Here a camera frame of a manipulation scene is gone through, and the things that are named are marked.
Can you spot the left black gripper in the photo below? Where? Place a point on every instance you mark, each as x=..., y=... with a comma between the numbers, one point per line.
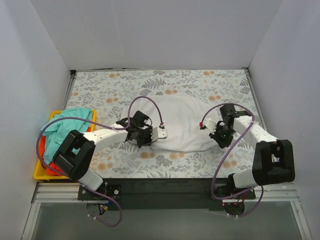
x=146, y=135

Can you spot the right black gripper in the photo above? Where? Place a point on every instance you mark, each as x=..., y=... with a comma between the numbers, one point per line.
x=220, y=135

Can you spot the white t shirt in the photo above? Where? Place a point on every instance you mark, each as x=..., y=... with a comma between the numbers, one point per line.
x=182, y=114

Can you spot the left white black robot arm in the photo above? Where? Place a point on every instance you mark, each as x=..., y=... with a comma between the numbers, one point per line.
x=75, y=154

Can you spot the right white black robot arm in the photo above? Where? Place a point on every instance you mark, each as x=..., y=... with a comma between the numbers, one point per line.
x=273, y=160

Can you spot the floral table cloth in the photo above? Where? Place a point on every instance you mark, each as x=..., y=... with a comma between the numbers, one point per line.
x=118, y=94

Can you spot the teal t shirt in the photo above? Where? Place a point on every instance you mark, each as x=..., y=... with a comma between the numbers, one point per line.
x=78, y=112

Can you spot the orange t shirt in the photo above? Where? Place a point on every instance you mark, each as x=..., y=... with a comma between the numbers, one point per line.
x=56, y=133

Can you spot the yellow plastic bin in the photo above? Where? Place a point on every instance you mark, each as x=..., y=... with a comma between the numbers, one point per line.
x=41, y=172

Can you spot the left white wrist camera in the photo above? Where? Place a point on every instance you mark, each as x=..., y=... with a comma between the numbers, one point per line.
x=158, y=133

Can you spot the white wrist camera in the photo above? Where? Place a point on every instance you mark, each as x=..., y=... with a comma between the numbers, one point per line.
x=208, y=124
x=158, y=133

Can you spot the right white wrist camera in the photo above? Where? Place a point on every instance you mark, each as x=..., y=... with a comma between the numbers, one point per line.
x=208, y=124

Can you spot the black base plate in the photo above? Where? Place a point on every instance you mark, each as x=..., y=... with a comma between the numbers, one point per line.
x=161, y=193

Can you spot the aluminium frame rail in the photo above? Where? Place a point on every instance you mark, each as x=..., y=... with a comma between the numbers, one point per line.
x=68, y=193

